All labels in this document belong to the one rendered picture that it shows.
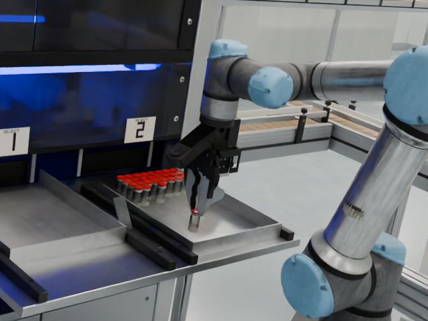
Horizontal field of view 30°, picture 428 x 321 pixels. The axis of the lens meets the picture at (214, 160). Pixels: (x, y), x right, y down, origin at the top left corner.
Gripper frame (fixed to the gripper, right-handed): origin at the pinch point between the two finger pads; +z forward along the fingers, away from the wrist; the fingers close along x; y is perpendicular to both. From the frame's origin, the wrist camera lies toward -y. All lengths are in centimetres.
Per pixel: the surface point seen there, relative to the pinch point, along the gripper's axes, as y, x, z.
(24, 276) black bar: -40.9, -3.3, 5.4
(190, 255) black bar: -7.3, -8.6, 5.3
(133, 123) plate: 5.0, 30.5, -8.6
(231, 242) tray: 5.5, -6.9, 5.8
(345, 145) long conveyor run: 97, 36, 7
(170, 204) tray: 8.2, 16.9, 7.1
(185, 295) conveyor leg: 45, 46, 54
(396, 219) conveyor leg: 101, 14, 25
